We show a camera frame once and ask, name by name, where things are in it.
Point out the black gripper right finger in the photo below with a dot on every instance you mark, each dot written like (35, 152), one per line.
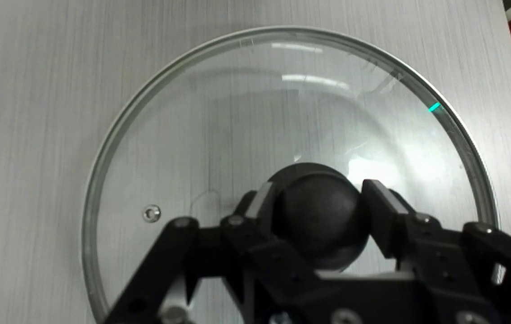
(447, 258)

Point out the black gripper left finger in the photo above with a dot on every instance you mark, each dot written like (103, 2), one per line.
(208, 253)

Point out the glass lid with black knob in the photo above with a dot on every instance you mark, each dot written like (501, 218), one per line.
(238, 119)

